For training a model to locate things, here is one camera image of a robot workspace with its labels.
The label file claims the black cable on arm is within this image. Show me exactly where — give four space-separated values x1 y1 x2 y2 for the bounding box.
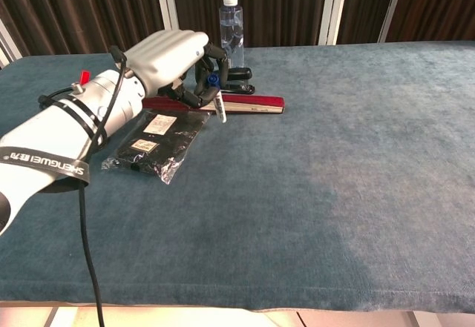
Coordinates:
36 44 129 327

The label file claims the clear plastic water bottle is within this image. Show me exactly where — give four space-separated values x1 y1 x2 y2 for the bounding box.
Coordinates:
218 0 246 68

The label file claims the black stapler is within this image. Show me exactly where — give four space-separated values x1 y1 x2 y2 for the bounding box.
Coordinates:
211 66 256 95

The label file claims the white aluminium frame post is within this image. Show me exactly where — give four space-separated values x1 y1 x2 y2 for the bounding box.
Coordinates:
153 0 182 32
377 0 408 43
318 0 352 45
0 18 20 69

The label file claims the small white tube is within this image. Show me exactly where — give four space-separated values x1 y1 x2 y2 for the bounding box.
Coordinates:
206 73 228 124

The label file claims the blue table cloth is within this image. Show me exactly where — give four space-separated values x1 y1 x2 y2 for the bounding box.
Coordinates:
0 39 475 313

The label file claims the black item in plastic bag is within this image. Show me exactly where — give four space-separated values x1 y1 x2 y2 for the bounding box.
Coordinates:
101 108 212 186

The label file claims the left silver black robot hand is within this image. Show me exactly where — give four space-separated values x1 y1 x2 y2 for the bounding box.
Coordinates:
124 29 231 108

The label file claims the red folded hand fan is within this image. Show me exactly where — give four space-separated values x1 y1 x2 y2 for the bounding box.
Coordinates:
142 95 286 116

